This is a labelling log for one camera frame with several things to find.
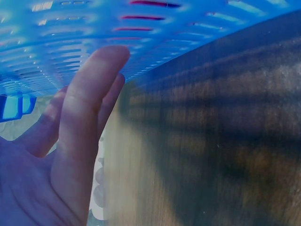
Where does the person's left hand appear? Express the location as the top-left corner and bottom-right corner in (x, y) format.
(0, 45), (131, 226)

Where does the blue slotted plastic basket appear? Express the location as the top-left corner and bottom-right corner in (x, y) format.
(0, 0), (301, 123)

